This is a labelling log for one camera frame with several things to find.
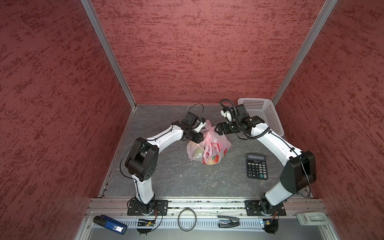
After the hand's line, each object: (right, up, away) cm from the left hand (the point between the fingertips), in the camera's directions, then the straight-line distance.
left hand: (200, 140), depth 91 cm
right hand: (+12, +6, -6) cm, 14 cm away
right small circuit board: (+35, -40, -19) cm, 56 cm away
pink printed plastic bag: (+7, -5, -5) cm, 10 cm away
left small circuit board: (-29, -39, -18) cm, 51 cm away
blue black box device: (-42, -35, -24) cm, 59 cm away
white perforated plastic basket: (+51, +22, +24) cm, 61 cm away
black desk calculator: (+34, -15, -3) cm, 37 cm away
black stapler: (+13, -36, -21) cm, 44 cm away
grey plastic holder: (+54, -35, -21) cm, 67 cm away
